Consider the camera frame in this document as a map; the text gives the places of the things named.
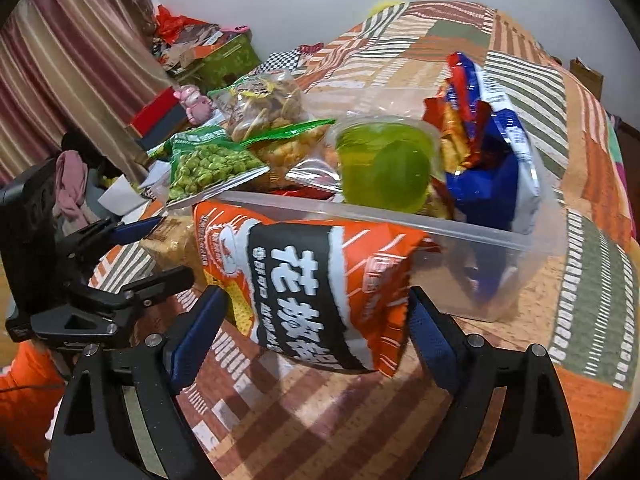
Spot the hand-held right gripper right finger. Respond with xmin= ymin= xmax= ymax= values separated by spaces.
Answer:
xmin=409 ymin=286 xmax=581 ymax=480

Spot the clear plastic container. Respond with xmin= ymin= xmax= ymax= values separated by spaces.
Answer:
xmin=194 ymin=110 xmax=572 ymax=322

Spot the puffed rice snack pack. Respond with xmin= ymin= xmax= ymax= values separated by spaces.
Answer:
xmin=240 ymin=118 xmax=337 ymax=177

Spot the red orange chip bag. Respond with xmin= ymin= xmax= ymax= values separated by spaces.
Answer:
xmin=421 ymin=94 xmax=482 ymax=172

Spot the brown wooden piece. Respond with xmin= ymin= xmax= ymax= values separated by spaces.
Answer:
xmin=569 ymin=56 xmax=604 ymax=97

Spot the red plastic bag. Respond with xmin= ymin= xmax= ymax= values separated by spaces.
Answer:
xmin=154 ymin=4 xmax=212 ymax=44

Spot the green box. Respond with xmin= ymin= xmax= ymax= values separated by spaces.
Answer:
xmin=199 ymin=34 xmax=257 ymax=92

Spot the pink plush toy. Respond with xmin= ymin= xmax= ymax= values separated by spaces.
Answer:
xmin=171 ymin=85 xmax=217 ymax=127

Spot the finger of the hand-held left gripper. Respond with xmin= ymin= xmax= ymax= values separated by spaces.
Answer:
xmin=62 ymin=216 xmax=166 ymax=281
xmin=30 ymin=266 xmax=196 ymax=348

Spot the pink cloth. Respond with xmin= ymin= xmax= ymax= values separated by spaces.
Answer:
xmin=54 ymin=149 xmax=102 ymax=232

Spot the green peas packet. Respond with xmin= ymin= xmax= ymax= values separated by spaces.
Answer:
xmin=164 ymin=126 xmax=272 ymax=207

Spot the patchwork blanket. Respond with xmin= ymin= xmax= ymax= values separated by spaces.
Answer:
xmin=87 ymin=0 xmax=640 ymax=480

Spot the clear cookie bag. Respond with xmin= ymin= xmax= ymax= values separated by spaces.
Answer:
xmin=206 ymin=69 xmax=307 ymax=144

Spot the orange black snack bag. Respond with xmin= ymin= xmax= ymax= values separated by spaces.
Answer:
xmin=192 ymin=200 xmax=442 ymax=379

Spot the red packet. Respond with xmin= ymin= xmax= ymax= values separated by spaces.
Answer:
xmin=269 ymin=184 xmax=337 ymax=202

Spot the striped curtain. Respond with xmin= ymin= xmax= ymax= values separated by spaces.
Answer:
xmin=0 ymin=0 xmax=177 ymax=187

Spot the blue white chip bag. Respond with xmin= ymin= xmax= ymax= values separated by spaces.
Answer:
xmin=444 ymin=51 xmax=544 ymax=235

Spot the yellow cracker pack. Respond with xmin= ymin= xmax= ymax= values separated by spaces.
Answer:
xmin=139 ymin=214 xmax=207 ymax=287

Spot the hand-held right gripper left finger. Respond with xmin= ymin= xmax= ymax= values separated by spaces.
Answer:
xmin=47 ymin=286 xmax=230 ymax=480

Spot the green jelly cup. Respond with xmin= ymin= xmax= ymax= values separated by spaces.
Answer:
xmin=325 ymin=115 xmax=447 ymax=222

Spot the yellow object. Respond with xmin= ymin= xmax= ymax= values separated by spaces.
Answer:
xmin=366 ymin=0 xmax=407 ymax=17

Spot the red box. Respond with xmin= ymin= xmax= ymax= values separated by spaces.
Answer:
xmin=129 ymin=86 xmax=187 ymax=137

